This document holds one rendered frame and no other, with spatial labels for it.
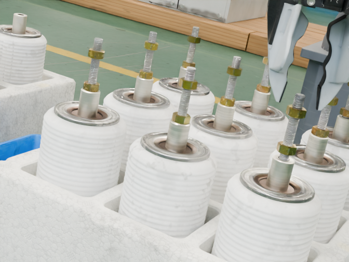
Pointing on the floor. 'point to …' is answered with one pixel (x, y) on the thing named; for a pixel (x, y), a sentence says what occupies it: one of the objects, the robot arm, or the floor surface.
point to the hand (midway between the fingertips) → (300, 90)
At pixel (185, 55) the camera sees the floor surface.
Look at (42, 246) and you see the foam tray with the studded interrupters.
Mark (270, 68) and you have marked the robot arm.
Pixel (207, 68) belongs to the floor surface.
